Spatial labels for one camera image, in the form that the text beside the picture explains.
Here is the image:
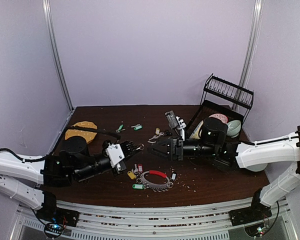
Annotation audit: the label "key with yellow tag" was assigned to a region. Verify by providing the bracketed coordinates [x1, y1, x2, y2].
[136, 143, 145, 151]

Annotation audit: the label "metal keyring with red handle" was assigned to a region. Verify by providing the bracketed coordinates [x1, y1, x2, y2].
[136, 170, 174, 192]

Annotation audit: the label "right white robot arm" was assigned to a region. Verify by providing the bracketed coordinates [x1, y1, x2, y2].
[148, 117, 300, 226]

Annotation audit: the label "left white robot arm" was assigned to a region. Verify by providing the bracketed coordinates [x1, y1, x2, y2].
[0, 136, 144, 229]

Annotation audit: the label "keys with yellow tag cluster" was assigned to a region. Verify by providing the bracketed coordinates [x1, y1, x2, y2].
[147, 128, 172, 144]

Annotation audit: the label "key with dark green tag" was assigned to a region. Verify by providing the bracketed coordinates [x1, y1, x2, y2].
[115, 124, 126, 133]

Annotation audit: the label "key with light green tag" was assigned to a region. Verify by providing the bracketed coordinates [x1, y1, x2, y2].
[131, 123, 143, 131]

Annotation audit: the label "yellow checked bowl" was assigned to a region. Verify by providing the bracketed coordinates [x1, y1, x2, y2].
[189, 120, 204, 140]

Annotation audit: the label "yellow dotted plate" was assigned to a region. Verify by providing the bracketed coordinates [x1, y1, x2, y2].
[64, 121, 98, 144]

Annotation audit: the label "pink patterned bowl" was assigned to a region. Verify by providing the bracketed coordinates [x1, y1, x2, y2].
[209, 113, 228, 124]

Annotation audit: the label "pale green bowl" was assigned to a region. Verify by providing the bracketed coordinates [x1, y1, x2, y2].
[226, 120, 242, 138]

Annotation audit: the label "black dish rack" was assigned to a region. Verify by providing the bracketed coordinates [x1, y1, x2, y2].
[186, 74, 254, 135]

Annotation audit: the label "pale green plate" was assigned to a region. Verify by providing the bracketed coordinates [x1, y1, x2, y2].
[246, 163, 268, 173]

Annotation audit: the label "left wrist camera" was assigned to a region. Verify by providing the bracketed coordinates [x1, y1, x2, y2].
[105, 144, 127, 175]

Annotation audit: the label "black tagged key on ring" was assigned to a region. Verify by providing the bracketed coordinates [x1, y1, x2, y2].
[169, 170, 177, 182]

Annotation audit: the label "red tag on ring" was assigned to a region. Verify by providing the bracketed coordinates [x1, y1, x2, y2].
[136, 164, 143, 174]

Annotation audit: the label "yellow tag on ring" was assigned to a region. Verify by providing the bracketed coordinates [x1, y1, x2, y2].
[127, 171, 137, 180]

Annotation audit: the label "green tag on ring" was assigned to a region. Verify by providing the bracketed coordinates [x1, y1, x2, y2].
[132, 183, 144, 190]

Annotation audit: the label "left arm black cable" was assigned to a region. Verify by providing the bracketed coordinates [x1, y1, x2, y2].
[47, 126, 122, 156]

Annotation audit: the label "right aluminium frame post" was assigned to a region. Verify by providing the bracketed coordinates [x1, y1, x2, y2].
[231, 0, 263, 112]

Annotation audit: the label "aluminium frame post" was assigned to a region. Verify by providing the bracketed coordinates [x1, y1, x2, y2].
[231, 0, 263, 112]
[42, 0, 74, 112]

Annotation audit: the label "left aluminium frame post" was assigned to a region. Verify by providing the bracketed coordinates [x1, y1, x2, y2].
[42, 0, 74, 112]

